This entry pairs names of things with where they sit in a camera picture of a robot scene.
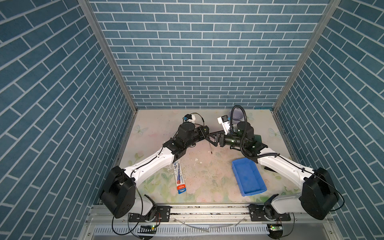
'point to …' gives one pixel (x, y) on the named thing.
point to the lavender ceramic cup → (237, 115)
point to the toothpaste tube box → (179, 177)
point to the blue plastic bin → (248, 177)
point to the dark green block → (257, 141)
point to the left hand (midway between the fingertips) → (210, 129)
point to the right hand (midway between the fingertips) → (206, 134)
